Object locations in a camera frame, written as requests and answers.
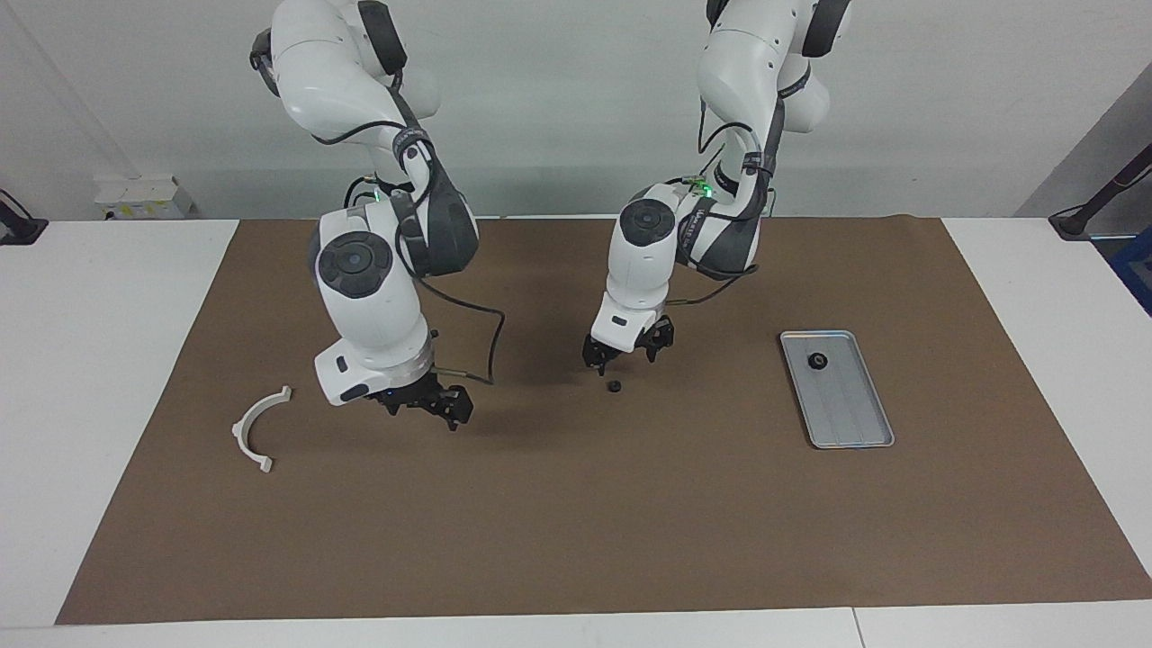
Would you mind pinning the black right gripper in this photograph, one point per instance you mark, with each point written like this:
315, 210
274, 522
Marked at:
414, 391

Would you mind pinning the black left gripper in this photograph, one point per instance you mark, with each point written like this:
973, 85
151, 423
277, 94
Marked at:
652, 337

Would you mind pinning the large black bearing gear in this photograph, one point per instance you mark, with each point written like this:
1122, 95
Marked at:
818, 362

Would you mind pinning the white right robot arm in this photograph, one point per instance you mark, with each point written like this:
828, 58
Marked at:
369, 315

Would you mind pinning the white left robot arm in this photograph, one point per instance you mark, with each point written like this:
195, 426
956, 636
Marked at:
639, 270

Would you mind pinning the silver metal tray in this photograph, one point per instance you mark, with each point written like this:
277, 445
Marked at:
846, 405

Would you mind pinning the brown table mat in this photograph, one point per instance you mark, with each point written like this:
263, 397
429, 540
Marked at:
576, 504

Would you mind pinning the white cardboard box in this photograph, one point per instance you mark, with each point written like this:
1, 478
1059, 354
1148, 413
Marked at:
144, 198

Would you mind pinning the black table clamp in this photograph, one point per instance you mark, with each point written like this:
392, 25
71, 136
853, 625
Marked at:
22, 229

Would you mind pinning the blue bin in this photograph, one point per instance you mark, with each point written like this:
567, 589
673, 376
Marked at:
1136, 270

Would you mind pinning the white curved plastic bracket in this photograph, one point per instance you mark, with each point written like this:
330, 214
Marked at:
241, 432

